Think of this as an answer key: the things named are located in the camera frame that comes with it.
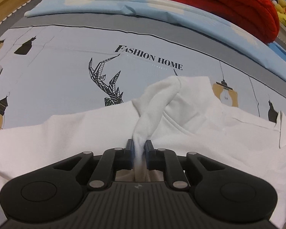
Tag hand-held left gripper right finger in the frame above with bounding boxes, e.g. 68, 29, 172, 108
145, 139, 230, 192

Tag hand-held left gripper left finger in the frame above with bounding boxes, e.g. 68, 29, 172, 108
53, 139, 135, 192

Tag white shirt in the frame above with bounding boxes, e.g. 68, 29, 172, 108
0, 76, 286, 221

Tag printed bed sheet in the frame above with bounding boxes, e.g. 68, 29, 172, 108
0, 0, 286, 229

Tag light blue folded quilt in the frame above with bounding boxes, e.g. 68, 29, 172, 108
25, 0, 286, 89

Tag red knitted blanket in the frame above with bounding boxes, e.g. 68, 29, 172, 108
157, 0, 280, 45

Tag yellow plush toys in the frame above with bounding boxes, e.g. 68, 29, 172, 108
272, 0, 286, 28

